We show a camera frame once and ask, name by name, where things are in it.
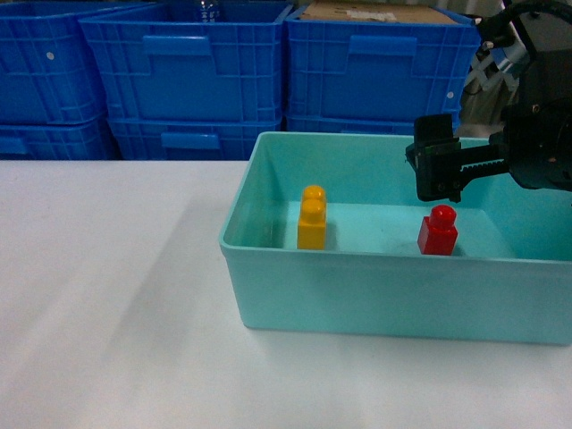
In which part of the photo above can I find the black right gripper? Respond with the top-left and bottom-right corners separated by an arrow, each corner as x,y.
406,13 -> 571,202

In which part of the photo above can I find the red toy block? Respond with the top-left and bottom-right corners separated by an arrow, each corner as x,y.
417,205 -> 458,256

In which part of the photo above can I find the yellow toy block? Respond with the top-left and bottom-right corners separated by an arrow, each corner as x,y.
297,185 -> 327,250

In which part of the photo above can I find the teal plastic box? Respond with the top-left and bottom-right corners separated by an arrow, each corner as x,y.
220,132 -> 571,345

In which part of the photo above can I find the blue crate bottom right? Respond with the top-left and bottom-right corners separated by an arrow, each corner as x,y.
285,114 -> 414,136

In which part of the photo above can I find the blue crate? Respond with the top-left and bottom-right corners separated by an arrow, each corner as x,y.
0,3 -> 157,126
286,10 -> 481,122
108,119 -> 282,161
80,1 -> 293,122
285,114 -> 414,136
1,116 -> 121,161

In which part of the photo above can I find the blue crate top right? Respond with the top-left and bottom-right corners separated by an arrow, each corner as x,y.
286,10 -> 481,122

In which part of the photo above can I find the cardboard sheet in crate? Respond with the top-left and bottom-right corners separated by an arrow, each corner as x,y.
300,1 -> 456,25

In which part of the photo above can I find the blue crate top middle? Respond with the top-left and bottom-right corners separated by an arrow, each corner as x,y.
80,1 -> 293,122

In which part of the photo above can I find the blue crate bottom middle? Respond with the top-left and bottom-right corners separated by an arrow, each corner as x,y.
108,119 -> 282,161

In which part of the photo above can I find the blue crate bottom left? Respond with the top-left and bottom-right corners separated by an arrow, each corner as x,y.
1,116 -> 121,161

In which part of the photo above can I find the blue crate top left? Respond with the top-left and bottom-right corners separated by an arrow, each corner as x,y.
0,3 -> 157,126

